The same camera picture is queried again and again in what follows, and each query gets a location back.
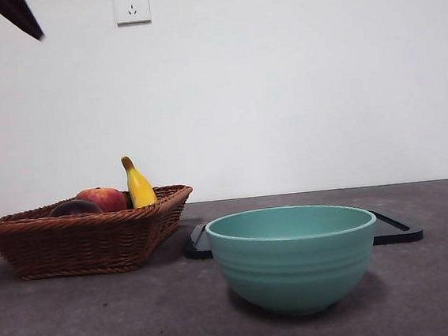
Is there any dark purple plum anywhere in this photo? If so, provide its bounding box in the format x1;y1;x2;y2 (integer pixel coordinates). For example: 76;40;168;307
48;197;104;219

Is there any black rectangular tray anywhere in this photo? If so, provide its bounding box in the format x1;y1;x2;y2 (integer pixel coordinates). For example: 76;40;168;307
180;202;425;265

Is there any red apple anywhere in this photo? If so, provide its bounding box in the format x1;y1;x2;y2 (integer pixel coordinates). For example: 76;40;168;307
74;184;129;215

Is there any teal ribbed bowl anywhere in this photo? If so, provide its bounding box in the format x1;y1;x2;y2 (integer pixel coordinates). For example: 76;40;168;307
204;197;386;323

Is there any white wall socket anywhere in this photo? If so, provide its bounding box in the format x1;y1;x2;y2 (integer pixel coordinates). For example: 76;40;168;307
114;0;152;28

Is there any yellow banana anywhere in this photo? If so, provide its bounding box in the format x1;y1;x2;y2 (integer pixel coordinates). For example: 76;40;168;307
120;153;160;210

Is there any brown wicker basket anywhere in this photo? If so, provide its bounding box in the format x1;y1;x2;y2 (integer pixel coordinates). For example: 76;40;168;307
0;183;201;285

